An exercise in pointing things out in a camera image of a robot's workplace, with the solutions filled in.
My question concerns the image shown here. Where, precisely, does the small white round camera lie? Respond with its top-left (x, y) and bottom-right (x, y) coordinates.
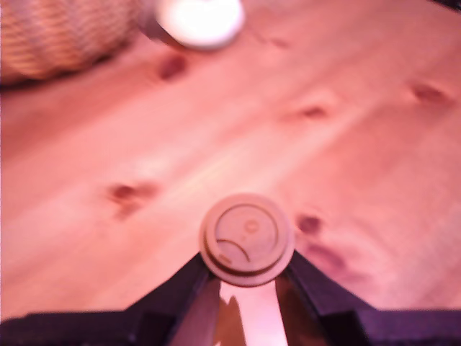
top-left (155, 0), bottom-right (246, 50)

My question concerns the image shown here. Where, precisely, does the brown coffee capsule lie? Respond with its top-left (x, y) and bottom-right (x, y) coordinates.
top-left (198, 192), bottom-right (297, 288)

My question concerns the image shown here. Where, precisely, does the woven wicker basket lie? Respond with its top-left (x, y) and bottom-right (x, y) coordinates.
top-left (0, 0), bottom-right (140, 87)

